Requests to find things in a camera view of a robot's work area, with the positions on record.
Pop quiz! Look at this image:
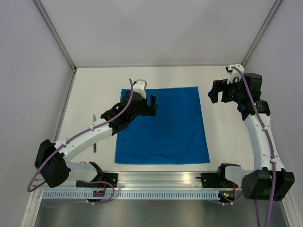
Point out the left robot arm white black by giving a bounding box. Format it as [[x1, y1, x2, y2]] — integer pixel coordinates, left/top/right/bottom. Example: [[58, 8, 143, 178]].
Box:
[[35, 91, 158, 188]]

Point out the white slotted cable duct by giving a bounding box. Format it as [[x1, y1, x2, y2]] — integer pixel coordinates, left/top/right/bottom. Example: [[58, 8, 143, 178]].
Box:
[[42, 189, 220, 200]]

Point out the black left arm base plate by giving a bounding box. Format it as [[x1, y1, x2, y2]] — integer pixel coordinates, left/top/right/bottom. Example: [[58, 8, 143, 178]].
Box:
[[76, 173, 118, 188]]

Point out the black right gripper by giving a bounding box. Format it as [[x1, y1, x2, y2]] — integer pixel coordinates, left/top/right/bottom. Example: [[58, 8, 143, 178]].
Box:
[[208, 75, 246, 104]]

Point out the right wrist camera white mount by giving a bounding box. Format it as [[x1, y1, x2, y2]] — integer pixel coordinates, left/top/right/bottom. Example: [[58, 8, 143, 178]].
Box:
[[225, 64, 245, 84]]

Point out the aluminium frame left post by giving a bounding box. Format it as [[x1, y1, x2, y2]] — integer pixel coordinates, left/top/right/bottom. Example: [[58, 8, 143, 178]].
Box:
[[32, 0, 78, 71]]

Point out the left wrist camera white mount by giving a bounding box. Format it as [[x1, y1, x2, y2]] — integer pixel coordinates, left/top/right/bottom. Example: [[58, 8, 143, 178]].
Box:
[[133, 79, 147, 99]]

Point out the aluminium mounting rail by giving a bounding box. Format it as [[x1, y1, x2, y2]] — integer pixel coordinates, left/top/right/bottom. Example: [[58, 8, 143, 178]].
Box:
[[104, 171, 216, 190]]

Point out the aluminium frame post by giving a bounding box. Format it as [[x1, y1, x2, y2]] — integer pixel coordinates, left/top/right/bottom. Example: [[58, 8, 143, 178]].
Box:
[[242, 0, 284, 67], [32, 0, 78, 71]]

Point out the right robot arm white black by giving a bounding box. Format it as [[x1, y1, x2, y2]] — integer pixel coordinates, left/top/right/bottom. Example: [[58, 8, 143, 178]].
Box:
[[208, 73, 295, 201]]

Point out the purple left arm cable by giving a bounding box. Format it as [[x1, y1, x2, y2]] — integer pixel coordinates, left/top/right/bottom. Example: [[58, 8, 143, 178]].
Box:
[[27, 79, 134, 192]]

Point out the blue cloth napkin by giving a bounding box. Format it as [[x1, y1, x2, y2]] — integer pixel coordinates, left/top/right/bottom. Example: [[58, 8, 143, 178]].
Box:
[[115, 87, 210, 165]]

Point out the aluminium frame right post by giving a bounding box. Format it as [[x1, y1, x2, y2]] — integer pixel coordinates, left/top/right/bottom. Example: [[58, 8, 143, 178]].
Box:
[[242, 0, 284, 67]]

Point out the steel table knife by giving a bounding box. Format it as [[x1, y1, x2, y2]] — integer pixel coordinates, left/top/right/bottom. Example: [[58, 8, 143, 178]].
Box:
[[92, 114, 98, 153]]

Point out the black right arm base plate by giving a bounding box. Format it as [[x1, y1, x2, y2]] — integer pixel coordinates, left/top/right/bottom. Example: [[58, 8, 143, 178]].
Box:
[[195, 173, 244, 189]]

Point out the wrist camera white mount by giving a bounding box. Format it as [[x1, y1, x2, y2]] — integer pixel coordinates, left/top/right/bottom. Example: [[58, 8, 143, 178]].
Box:
[[133, 79, 147, 99], [225, 64, 245, 84]]

